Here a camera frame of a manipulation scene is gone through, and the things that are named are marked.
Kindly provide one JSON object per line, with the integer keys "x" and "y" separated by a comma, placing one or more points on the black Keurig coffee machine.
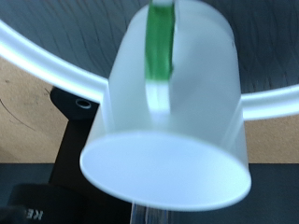
{"x": 74, "y": 146}

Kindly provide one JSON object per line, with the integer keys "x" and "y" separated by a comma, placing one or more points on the white two-tier turntable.
{"x": 46, "y": 67}

